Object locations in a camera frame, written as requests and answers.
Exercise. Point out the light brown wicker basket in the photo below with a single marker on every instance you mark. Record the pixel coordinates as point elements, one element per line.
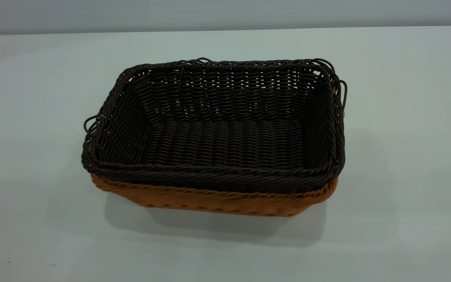
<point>210,200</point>

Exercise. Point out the dark brown wicker basket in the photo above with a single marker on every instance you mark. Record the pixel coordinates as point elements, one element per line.
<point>225,141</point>

